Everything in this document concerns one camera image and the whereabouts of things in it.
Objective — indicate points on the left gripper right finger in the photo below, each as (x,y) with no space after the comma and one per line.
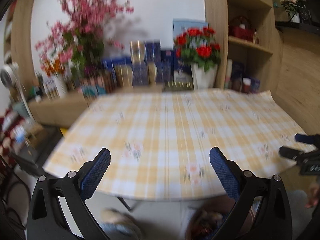
(224,173)

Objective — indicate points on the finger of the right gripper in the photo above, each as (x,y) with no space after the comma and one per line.
(289,153)
(308,139)

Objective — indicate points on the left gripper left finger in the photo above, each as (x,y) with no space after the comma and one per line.
(92,172)

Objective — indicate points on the brown trash bin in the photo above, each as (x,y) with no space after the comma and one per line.
(209,217)

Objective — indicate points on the right hand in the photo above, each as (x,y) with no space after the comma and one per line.
(313,196)

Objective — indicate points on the yellow plaid tablecloth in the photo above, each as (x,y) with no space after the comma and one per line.
(160,142)

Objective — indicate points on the red cup on shelf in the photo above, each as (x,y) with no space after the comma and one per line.
(246,85)

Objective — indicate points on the white flower pot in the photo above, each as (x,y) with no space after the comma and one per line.
(202,79)

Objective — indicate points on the pink blossom plant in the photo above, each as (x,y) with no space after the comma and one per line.
(79,40)

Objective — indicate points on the white desk fan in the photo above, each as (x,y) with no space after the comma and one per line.
(10,79)

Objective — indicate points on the red rose bouquet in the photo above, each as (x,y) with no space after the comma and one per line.
(199,46)

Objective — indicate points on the wooden shelf unit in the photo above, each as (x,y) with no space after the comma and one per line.
(246,31)

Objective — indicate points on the black folding table frame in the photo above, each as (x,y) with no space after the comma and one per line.
(129,208)

